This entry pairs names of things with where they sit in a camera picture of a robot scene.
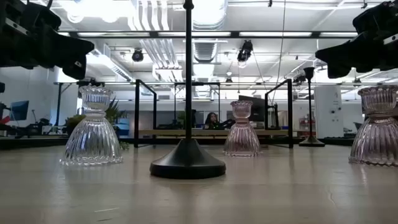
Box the pink ribbed glass candle holder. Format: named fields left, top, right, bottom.
left=348, top=85, right=398, bottom=168
left=223, top=100, right=261, bottom=157

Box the silver ventilation duct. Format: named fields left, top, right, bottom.
left=192, top=0, right=229, bottom=65

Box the person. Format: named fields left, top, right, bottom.
left=203, top=111, right=220, bottom=130

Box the black computer monitor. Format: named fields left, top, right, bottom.
left=238, top=95, right=267, bottom=123

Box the black aluminium rig frame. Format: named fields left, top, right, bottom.
left=0, top=136, right=398, bottom=149

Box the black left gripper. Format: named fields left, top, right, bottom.
left=18, top=1, right=95, bottom=80

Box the black overhead frame beam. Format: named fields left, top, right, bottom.
left=57, top=30, right=358, bottom=39

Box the wooden shelf with black frame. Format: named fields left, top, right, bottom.
left=134, top=79, right=295, bottom=149

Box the blue bin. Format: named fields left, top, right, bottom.
left=115, top=117, right=131, bottom=137

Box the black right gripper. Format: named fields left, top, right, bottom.
left=315, top=6, right=398, bottom=79

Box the blue screen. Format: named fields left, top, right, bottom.
left=10, top=100, right=30, bottom=121

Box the white cabinet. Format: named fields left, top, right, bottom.
left=313, top=85, right=345, bottom=139

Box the black metal candlestick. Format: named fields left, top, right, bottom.
left=149, top=0, right=227, bottom=180
left=298, top=67, right=326, bottom=147

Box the red storage shelf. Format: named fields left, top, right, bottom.
left=298, top=116, right=315, bottom=138

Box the black ceiling spotlight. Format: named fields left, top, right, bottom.
left=236, top=39, right=254, bottom=63
left=131, top=49, right=145, bottom=63

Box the clear ribbed glass candle holder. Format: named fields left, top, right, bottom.
left=60, top=85, right=124, bottom=167

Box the black background rig frame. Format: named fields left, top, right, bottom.
left=53, top=81, right=105, bottom=127

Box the green potted succulent plant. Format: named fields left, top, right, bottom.
left=65, top=98, right=131, bottom=151

